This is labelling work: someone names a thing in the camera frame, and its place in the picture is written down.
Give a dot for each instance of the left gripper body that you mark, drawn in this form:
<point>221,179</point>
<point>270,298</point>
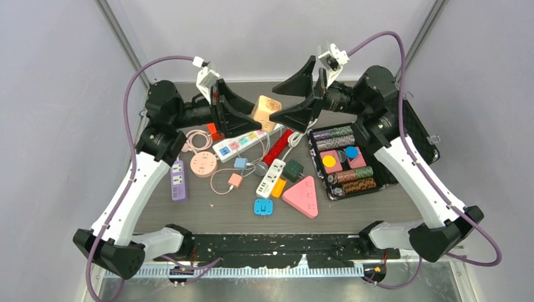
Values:
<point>199,112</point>

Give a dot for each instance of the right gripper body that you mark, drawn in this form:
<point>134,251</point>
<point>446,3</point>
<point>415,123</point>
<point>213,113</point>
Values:
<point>337,98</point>

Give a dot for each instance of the beige cube adapter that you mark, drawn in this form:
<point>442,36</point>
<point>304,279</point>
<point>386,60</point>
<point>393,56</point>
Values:
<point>262,110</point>

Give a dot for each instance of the white multicolour power strip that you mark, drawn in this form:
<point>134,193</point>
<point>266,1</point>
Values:
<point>229,148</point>

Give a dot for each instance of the dark green cube adapter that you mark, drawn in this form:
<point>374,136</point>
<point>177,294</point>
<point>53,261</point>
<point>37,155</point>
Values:
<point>293,171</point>

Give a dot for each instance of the purple power strip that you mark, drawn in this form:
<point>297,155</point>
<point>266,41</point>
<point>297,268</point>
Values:
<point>179,191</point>

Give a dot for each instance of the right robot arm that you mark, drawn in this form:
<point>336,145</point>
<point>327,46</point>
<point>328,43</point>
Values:
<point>380,133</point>

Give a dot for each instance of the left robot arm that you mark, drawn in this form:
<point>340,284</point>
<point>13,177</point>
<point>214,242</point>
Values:
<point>111,243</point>

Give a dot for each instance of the light blue charger plug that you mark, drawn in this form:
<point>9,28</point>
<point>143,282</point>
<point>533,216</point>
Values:
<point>241,163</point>

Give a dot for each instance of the pink charger plug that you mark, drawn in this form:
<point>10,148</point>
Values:
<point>235,180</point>

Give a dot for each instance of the blue plug adapter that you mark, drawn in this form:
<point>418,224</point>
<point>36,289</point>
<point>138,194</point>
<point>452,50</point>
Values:
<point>263,207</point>

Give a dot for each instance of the red cube adapter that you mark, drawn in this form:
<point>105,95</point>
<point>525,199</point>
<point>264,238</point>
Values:
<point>214,134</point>

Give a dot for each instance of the pink round socket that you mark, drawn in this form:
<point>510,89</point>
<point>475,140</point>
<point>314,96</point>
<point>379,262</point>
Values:
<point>204,164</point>

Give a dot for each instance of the black poker chip case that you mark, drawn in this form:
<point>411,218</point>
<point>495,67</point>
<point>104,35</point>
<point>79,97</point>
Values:
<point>347,170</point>

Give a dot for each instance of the red glitter microphone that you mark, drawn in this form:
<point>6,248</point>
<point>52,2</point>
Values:
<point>262,167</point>

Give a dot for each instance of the small white power strip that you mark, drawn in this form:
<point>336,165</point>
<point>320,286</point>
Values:
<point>269,180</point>

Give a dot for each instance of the yellow curved block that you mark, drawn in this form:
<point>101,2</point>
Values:
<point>278,188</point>

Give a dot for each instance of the pink triangular socket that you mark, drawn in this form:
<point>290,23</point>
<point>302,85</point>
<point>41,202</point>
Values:
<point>302,196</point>

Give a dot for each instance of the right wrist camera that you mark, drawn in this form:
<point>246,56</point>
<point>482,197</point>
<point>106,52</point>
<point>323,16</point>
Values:
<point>333,60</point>

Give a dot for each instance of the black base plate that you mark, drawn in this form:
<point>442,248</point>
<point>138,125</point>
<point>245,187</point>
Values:
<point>279,251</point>

